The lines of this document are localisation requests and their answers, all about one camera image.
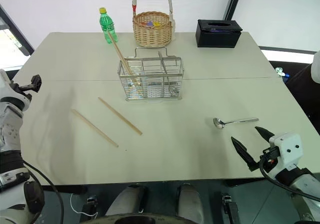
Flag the metal utensil handle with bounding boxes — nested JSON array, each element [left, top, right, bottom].
[[157, 50, 168, 74]]

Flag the black tissue box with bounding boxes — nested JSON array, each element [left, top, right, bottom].
[[195, 19, 244, 48]]

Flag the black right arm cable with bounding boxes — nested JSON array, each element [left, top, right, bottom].
[[258, 156, 320, 200]]

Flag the black table leg bracket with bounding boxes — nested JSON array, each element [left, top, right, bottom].
[[220, 193, 240, 222], [86, 195, 99, 211]]

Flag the wicker basket with handle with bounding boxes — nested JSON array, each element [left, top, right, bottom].
[[131, 0, 176, 48]]

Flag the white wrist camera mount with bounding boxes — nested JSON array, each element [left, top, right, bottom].
[[267, 132, 304, 171], [0, 68, 33, 113]]

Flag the green plastic bottle yellow cap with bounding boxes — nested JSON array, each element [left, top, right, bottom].
[[98, 7, 119, 45]]

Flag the dark rounded robot torso rim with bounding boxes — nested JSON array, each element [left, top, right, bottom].
[[96, 214, 203, 224]]

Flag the silver metal spoon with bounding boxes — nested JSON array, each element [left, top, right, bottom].
[[213, 117, 260, 129]]

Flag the metal wire cutlery caddy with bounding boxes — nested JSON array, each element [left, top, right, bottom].
[[116, 47, 185, 102]]

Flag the thin white cable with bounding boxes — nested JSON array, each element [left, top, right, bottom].
[[69, 193, 99, 217]]

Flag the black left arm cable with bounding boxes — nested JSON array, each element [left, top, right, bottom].
[[21, 159, 65, 224]]

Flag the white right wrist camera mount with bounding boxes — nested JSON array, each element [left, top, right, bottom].
[[267, 132, 304, 171]]

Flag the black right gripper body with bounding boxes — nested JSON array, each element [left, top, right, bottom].
[[258, 146, 281, 174]]

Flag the wooden chopstick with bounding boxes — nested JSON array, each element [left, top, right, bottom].
[[97, 97, 144, 136], [71, 109, 120, 149], [108, 33, 140, 85], [107, 31, 137, 84]]

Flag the black wall frame bar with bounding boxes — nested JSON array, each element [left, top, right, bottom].
[[224, 0, 245, 21]]

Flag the black window frame bar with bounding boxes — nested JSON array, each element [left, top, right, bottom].
[[0, 3, 35, 57]]

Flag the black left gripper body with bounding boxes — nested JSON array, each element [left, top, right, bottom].
[[11, 74, 42, 93]]

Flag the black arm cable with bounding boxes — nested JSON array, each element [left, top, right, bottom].
[[258, 156, 320, 200], [21, 159, 65, 224]]

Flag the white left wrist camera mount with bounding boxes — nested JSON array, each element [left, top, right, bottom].
[[0, 68, 33, 113]]

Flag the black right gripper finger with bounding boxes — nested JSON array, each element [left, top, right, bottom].
[[231, 137, 260, 171], [254, 126, 276, 148]]

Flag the small teal white object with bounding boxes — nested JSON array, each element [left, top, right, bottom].
[[275, 67, 291, 79]]

